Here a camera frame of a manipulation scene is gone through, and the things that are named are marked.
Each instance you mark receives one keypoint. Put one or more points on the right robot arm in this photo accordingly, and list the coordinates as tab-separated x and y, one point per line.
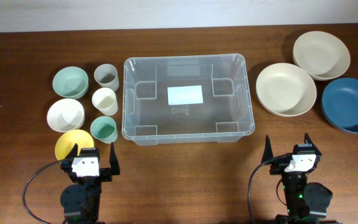
306	202

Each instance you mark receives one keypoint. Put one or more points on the clear plastic storage container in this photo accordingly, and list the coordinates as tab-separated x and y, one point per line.
226	114

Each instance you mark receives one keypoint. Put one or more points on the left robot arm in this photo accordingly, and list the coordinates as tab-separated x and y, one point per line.
81	200

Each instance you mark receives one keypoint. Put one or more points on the beige bowl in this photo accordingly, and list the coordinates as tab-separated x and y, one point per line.
322	55
285	90

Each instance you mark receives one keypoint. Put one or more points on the green bowl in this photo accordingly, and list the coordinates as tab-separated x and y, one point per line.
71	82

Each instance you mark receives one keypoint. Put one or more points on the white bowl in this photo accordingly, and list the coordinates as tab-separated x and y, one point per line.
66	115

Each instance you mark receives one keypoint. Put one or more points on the blue bowl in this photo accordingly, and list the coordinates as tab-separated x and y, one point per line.
339	104

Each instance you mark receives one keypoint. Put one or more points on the yellow bowl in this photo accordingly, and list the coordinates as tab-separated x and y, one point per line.
67	141

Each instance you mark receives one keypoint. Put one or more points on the cream cup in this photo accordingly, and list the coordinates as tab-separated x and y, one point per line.
104	99

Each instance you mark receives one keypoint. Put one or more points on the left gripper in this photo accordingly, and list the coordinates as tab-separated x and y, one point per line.
107	173

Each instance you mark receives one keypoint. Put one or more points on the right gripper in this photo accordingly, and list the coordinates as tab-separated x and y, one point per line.
278	167

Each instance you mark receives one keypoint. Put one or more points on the grey cup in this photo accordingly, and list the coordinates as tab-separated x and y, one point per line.
106	76

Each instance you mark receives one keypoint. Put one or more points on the green cup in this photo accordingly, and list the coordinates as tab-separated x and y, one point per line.
104	129

